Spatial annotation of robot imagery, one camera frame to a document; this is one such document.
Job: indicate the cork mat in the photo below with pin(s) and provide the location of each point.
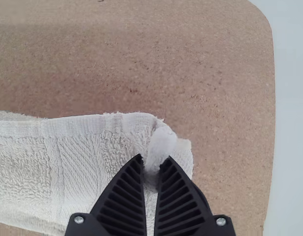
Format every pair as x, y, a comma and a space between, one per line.
153, 61

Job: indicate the pale towel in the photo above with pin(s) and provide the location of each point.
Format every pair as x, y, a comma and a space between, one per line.
67, 159

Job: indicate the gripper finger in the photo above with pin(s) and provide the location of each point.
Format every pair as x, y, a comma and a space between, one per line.
121, 201
178, 204

